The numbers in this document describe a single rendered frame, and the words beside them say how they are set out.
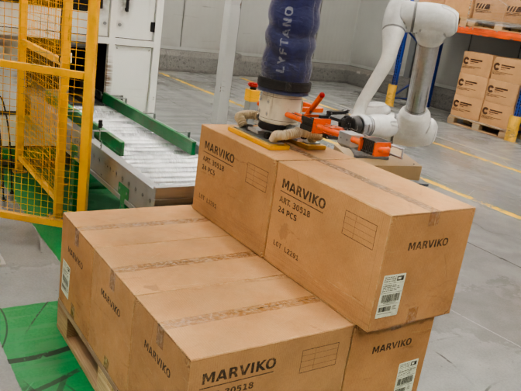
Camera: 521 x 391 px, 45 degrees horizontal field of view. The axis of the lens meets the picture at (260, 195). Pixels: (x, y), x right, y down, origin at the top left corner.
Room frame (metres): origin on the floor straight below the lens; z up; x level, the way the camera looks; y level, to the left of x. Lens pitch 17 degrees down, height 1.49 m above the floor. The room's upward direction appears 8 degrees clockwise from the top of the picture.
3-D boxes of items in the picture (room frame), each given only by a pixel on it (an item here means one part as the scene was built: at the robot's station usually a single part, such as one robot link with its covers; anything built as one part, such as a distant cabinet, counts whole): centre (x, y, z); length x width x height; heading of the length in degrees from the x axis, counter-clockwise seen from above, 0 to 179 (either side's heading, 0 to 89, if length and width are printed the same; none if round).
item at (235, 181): (2.65, -0.03, 0.74); 0.60 x 0.40 x 0.40; 36
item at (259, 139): (2.61, 0.05, 0.97); 0.34 x 0.10 x 0.05; 35
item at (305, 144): (2.71, -0.11, 0.97); 0.34 x 0.10 x 0.05; 35
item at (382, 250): (2.17, -0.39, 0.74); 0.60 x 0.40 x 0.40; 36
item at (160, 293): (2.28, 0.06, 0.34); 1.20 x 1.00 x 0.40; 35
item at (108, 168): (3.78, 1.15, 0.50); 2.31 x 0.05 x 0.19; 35
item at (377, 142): (2.17, -0.37, 1.07); 0.08 x 0.07 x 0.05; 35
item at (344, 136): (2.28, -0.30, 1.07); 0.07 x 0.07 x 0.04; 35
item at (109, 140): (4.10, 1.31, 0.60); 1.60 x 0.10 x 0.09; 35
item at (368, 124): (2.58, -0.37, 1.07); 0.09 x 0.06 x 0.09; 35
